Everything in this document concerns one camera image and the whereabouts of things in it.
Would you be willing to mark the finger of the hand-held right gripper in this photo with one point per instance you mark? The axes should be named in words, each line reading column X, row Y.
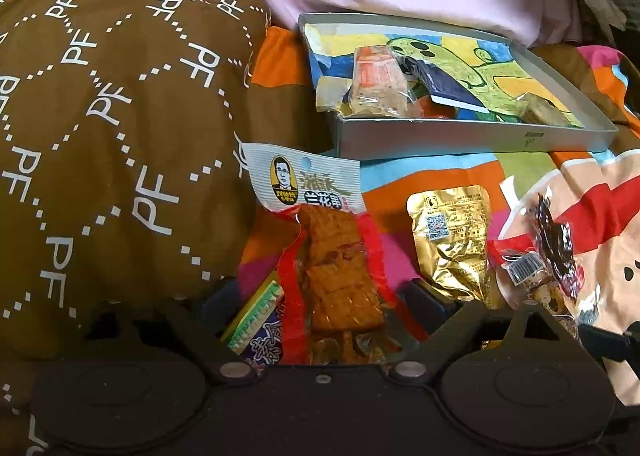
column 612, row 343

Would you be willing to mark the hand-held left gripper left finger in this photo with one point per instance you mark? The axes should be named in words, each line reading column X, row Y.
column 220, row 301

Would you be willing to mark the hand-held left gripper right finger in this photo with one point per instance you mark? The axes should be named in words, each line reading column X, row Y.
column 425, row 298

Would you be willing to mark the green-yellow striped snack packet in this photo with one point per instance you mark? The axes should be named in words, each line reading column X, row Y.
column 255, row 308

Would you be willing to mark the gold snack packet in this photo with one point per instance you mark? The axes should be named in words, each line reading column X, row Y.
column 450, row 246

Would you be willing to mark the blue-white printed snack packet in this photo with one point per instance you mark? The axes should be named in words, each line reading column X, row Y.
column 267, row 336

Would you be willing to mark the red-white snack packet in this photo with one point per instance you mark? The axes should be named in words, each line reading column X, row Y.
column 500, row 258

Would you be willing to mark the white-top dried tofu packet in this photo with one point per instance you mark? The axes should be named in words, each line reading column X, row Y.
column 335, row 266

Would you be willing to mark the clear packet with brown nuts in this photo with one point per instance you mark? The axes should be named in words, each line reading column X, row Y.
column 530, row 276

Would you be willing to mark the dark meat packet red label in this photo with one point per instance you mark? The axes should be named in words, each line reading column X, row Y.
column 555, row 236

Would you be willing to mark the grey tray with drawing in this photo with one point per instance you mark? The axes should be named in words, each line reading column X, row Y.
column 450, row 135

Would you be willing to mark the dark blue snack packet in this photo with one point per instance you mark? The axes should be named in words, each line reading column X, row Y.
column 450, row 80

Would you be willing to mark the orange-white cracker packet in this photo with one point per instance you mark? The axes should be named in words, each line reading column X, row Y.
column 380, row 80

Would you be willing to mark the clear packet with pale cake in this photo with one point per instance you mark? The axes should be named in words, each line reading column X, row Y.
column 542, row 109

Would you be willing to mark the printed cartoon blanket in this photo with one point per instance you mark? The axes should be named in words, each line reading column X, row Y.
column 590, row 196

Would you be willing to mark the brown patterned pillow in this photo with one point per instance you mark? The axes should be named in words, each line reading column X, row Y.
column 125, row 135

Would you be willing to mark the paper scrap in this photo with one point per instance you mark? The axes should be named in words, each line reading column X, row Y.
column 330, row 91

